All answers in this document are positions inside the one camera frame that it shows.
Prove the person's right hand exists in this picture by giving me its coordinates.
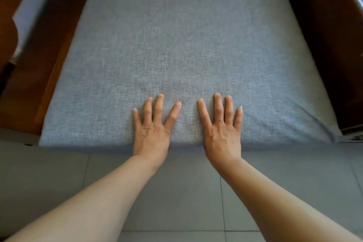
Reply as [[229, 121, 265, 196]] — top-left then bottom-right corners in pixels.
[[197, 93, 244, 169]]

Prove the person's left hand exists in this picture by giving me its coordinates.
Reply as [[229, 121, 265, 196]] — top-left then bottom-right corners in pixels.
[[132, 93, 182, 166]]

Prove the grey fabric seat cushion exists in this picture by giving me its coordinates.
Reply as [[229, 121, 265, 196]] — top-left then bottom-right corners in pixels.
[[38, 0, 342, 155]]

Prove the person's left forearm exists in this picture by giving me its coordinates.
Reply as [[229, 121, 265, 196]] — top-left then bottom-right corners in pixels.
[[4, 154, 168, 242]]

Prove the person's right forearm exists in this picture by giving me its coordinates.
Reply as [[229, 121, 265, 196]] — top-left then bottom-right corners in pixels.
[[209, 157, 363, 242]]

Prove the brown wooden sofa armrest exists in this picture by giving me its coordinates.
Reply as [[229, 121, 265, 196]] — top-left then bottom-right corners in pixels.
[[276, 0, 363, 135], [0, 0, 97, 135]]

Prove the pale blue fabric cushion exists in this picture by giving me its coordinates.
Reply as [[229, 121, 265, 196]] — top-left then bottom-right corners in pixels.
[[12, 0, 67, 58]]

